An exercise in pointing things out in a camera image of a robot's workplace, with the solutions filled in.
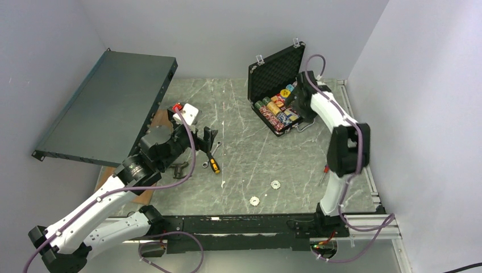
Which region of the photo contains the black clamp tool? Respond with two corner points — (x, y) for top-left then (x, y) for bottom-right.
(167, 161), (189, 180)

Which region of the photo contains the yellow round blind button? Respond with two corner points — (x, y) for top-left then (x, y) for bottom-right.
(279, 89), (291, 100)

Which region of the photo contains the silver ratchet wrench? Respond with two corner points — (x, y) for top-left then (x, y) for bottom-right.
(202, 141), (222, 172)

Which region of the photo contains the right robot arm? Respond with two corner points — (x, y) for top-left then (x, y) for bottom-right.
(285, 71), (371, 236)

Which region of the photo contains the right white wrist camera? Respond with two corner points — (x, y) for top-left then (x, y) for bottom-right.
(316, 75), (327, 86)

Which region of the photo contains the blue playing card deck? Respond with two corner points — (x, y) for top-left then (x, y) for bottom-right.
(284, 109), (300, 122)

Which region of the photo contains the black poker set case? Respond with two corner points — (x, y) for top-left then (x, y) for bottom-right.
(247, 38), (306, 137)

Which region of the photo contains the white poker chip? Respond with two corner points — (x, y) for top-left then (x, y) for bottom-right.
(270, 180), (281, 190)
(249, 196), (260, 206)

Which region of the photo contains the dark rack server chassis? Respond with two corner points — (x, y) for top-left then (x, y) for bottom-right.
(32, 50), (178, 167)

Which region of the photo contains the blue handled screwdriver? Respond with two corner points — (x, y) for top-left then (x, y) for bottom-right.
(318, 165), (330, 186)

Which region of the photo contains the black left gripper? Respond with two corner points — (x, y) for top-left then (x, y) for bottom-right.
(159, 109), (218, 171)

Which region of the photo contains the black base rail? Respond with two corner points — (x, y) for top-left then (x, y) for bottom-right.
(109, 205), (387, 253)

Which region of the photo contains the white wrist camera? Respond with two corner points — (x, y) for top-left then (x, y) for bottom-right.
(316, 75), (327, 86)
(172, 103), (200, 126)

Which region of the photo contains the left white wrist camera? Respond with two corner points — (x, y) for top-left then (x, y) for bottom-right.
(172, 103), (200, 126)

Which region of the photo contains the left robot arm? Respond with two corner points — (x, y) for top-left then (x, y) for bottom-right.
(28, 125), (218, 272)

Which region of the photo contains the yellow black screwdriver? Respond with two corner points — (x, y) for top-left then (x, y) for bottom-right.
(207, 151), (221, 174)

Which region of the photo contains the brown wooden board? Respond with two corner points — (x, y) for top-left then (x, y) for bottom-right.
(95, 109), (172, 205)

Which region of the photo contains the red playing card deck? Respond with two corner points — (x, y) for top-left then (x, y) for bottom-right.
(271, 94), (286, 110)

